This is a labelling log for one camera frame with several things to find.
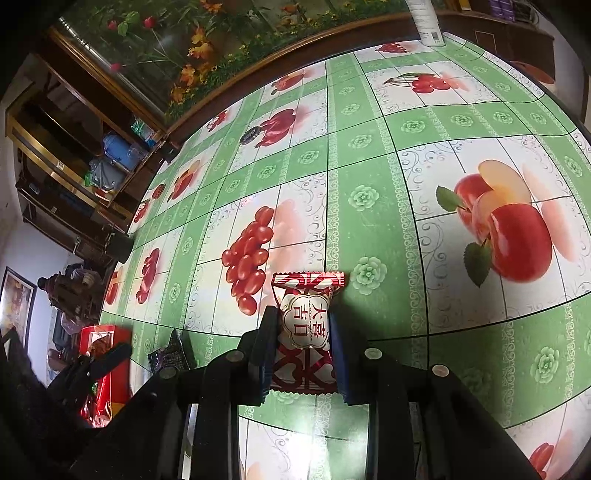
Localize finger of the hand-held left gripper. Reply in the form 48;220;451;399
46;342;134;398

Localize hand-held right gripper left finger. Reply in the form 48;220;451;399
69;307;282;480

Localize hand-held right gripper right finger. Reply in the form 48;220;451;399
325;311;541;480

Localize red gift box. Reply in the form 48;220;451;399
76;324;134;430

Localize red and white candy packet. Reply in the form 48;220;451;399
271;271;347;395

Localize purple snack packet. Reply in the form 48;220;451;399
148;329;197;374

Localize dark ornament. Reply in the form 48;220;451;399
37;270;100;315

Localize framed picture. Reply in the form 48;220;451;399
0;267;38;337

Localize fruit print tablecloth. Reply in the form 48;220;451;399
99;30;591;480

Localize grey bag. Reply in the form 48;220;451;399
88;159;123;191

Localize blue thermos jug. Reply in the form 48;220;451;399
102;133;141;171

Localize wooden cabinet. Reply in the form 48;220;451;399
7;28;181;232

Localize pack of water bottles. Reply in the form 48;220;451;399
131;117;158;148

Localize red round stool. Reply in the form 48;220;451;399
510;60;555;86

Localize white bottle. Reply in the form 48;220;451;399
405;0;446;47

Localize flower wall poster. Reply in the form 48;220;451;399
60;0;416;121

